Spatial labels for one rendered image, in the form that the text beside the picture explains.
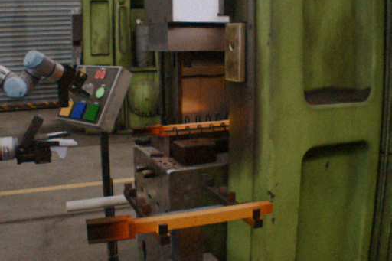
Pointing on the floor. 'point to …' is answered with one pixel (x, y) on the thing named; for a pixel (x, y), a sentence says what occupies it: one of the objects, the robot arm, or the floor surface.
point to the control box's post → (106, 184)
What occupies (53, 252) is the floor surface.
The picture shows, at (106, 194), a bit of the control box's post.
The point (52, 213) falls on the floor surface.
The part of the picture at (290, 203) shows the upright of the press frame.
